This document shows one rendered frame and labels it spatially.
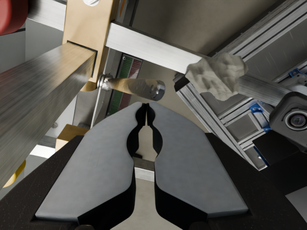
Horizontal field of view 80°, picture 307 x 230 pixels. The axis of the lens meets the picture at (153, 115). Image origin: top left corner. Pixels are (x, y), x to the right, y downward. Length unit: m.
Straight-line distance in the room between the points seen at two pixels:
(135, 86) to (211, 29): 1.04
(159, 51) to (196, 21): 0.90
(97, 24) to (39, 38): 0.33
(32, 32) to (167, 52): 0.39
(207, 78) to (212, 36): 0.91
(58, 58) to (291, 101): 0.24
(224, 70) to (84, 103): 0.34
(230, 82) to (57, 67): 0.22
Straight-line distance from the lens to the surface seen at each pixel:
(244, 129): 1.25
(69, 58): 0.21
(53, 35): 0.55
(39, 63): 0.18
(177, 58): 0.26
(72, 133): 0.38
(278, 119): 0.24
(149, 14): 1.12
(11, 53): 0.55
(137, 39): 0.26
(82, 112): 0.51
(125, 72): 0.44
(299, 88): 0.36
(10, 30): 0.27
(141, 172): 0.41
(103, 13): 0.25
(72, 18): 0.26
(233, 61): 0.28
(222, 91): 0.28
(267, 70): 1.12
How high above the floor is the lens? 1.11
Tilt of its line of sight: 59 degrees down
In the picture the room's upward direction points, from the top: 177 degrees clockwise
